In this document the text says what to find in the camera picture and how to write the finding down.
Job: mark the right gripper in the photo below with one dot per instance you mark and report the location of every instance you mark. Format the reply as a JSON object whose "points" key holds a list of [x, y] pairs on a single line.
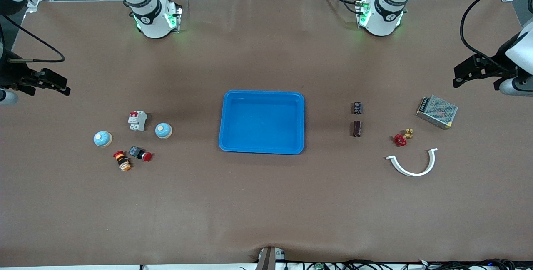
{"points": [[10, 73]]}

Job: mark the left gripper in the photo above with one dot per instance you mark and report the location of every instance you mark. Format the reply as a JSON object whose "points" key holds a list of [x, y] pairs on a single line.
{"points": [[496, 65]]}

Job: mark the light blue desk bell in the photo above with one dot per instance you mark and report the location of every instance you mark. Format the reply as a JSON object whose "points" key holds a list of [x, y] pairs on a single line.
{"points": [[102, 139], [163, 130]]}

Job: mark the black electrolytic capacitor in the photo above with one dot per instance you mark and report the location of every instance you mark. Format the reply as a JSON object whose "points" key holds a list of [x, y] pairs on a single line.
{"points": [[357, 107]]}

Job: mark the brown electrolytic capacitor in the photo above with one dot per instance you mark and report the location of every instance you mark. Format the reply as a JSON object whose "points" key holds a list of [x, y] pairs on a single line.
{"points": [[357, 129]]}

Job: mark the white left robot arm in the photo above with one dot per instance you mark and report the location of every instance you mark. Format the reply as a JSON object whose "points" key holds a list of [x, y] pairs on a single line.
{"points": [[381, 20]]}

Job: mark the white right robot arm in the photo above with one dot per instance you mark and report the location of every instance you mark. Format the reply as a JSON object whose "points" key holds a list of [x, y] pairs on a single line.
{"points": [[152, 20]]}

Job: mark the blue plastic tray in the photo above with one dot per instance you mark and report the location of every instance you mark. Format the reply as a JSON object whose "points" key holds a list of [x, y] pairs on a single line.
{"points": [[262, 122]]}

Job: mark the metal mesh power supply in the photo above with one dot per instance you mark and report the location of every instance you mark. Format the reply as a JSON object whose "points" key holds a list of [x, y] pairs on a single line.
{"points": [[437, 112]]}

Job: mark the white red circuit breaker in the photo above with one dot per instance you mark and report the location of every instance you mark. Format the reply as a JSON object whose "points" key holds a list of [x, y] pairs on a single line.
{"points": [[137, 121]]}

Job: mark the orange emergency stop button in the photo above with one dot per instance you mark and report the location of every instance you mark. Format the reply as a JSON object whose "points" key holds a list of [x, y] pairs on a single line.
{"points": [[123, 162]]}

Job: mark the red mushroom push button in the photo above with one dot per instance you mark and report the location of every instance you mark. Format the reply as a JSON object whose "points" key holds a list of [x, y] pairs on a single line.
{"points": [[139, 152]]}

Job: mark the white curved pipe clamp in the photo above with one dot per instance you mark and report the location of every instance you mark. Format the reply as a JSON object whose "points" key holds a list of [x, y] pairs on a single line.
{"points": [[414, 174]]}

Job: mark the grey stand bracket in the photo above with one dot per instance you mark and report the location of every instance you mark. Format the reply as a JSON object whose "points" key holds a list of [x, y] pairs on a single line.
{"points": [[280, 255]]}

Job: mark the camera stand post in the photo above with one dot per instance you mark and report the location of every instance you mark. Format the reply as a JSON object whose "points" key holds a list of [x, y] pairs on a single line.
{"points": [[267, 259]]}

